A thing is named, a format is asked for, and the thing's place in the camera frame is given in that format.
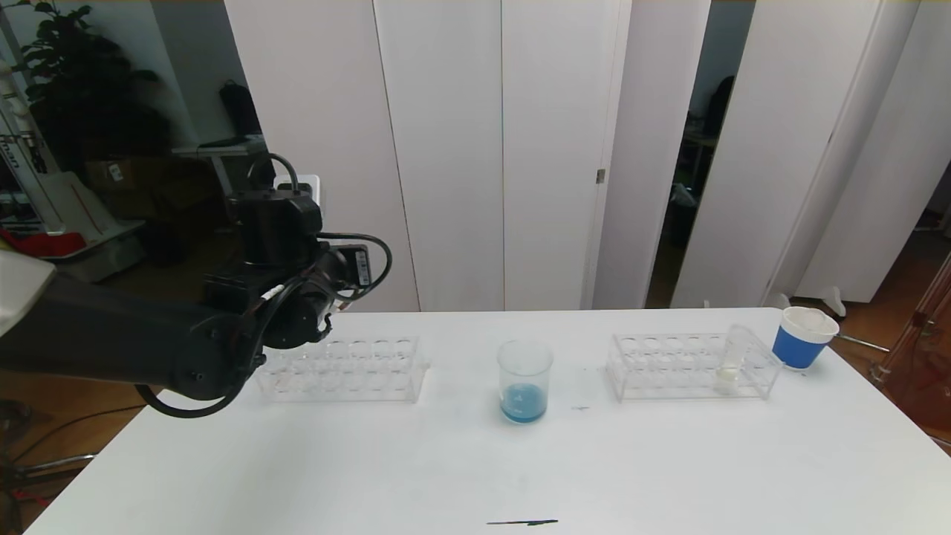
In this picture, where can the dark green potted plant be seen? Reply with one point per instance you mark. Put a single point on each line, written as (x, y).
(82, 89)

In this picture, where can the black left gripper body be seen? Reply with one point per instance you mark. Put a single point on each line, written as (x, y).
(362, 267)

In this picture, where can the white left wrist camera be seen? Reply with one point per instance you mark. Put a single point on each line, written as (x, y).
(306, 184)

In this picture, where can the clear glass beaker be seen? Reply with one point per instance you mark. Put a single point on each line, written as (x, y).
(524, 405)

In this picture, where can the brown cardboard box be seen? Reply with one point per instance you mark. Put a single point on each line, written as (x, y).
(130, 177)

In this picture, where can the test tube with yellow pigment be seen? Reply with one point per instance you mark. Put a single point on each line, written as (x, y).
(726, 379)

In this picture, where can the white desk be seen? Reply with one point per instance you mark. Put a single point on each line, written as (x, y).
(208, 148)

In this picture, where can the white folding screen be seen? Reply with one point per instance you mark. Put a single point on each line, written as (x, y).
(787, 111)
(483, 111)

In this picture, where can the blue white paper cup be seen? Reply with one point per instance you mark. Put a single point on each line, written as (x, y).
(795, 348)

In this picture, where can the red plastic object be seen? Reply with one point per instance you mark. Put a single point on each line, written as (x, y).
(44, 244)

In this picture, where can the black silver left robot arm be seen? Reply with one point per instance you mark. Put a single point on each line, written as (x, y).
(111, 342)

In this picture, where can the white screen foot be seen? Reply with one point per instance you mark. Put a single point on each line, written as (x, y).
(832, 303)

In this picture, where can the black backpack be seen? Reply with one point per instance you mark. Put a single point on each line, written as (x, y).
(240, 110)

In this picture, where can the clear plastic test tube rack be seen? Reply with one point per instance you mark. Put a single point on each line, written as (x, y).
(356, 371)
(669, 371)

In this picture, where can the white machine base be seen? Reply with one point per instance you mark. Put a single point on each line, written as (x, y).
(89, 245)

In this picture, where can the white banner stand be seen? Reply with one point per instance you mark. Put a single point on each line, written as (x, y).
(22, 148)

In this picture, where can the brown metal stand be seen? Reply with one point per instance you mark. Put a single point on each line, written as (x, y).
(921, 371)

